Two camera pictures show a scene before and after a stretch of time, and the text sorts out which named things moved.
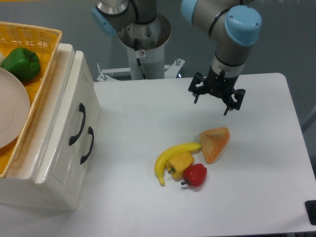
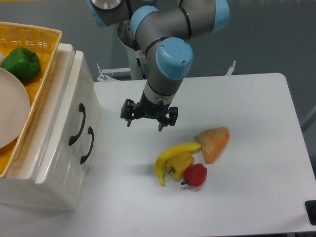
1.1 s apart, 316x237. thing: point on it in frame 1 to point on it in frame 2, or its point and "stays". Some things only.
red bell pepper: x=194 y=175 stays
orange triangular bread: x=212 y=141 stays
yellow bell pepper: x=177 y=163 stays
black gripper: x=219 y=86 to x=146 y=107
